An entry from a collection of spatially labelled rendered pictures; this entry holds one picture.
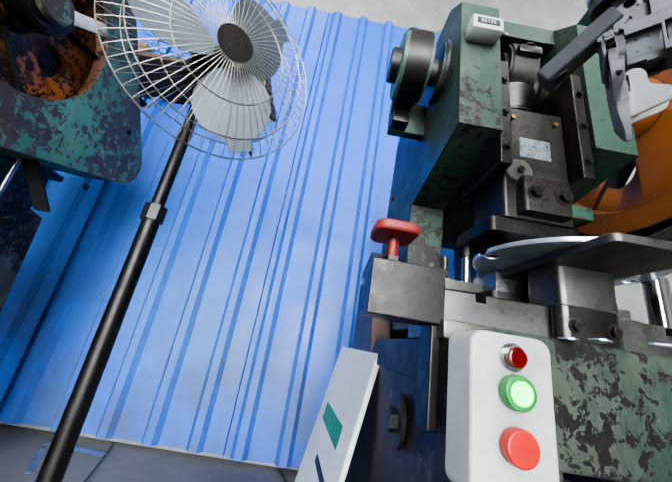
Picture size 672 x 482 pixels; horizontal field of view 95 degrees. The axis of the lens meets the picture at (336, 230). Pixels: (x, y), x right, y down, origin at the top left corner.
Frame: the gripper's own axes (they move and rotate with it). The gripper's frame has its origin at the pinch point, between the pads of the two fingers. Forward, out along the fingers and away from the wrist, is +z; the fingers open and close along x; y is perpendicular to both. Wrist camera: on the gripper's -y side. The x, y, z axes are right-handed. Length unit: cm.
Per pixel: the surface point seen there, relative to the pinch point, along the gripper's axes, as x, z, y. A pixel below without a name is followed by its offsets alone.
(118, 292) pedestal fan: -35, 21, -89
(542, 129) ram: 25.0, -11.5, -10.3
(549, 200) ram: 14.9, 6.3, -10.0
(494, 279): 9.9, 21.4, -20.3
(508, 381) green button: -29.1, 26.7, -11.7
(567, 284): 2.1, 21.6, -8.2
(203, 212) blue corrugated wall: 34, -16, -180
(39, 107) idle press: -45, -32, -124
